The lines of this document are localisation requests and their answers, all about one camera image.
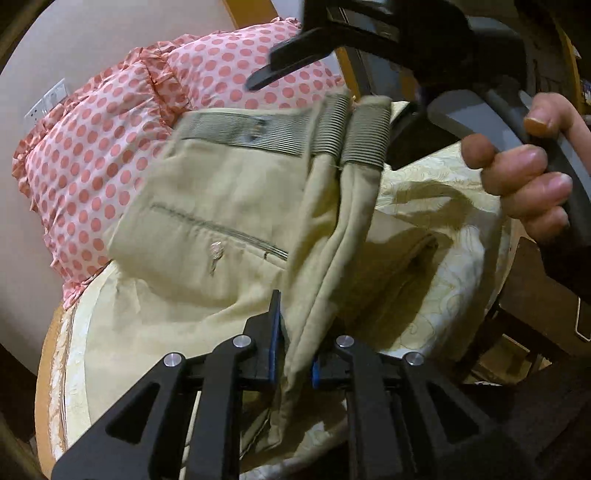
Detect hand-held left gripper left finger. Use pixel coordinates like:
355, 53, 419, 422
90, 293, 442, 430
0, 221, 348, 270
52, 290, 283, 480

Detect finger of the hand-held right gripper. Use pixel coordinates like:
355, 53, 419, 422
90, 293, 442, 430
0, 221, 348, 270
246, 23, 352, 92

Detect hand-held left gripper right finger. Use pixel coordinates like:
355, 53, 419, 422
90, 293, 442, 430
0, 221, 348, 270
311, 335, 525, 480

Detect beige pants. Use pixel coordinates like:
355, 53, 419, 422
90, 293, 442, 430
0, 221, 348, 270
104, 90, 437, 462

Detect person's right hand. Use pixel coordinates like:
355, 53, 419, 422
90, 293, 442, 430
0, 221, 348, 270
462, 92, 591, 244

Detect cream patterned bedsheet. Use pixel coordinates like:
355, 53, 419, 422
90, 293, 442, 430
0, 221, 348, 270
48, 99, 513, 480

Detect pink polka dot pillow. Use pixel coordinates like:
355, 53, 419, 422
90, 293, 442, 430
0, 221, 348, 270
11, 17, 345, 312

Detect dark wooden furniture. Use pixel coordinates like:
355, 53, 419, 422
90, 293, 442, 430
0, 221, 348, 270
455, 235, 591, 384

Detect white wall socket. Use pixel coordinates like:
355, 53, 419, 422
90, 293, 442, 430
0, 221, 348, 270
25, 78, 68, 123

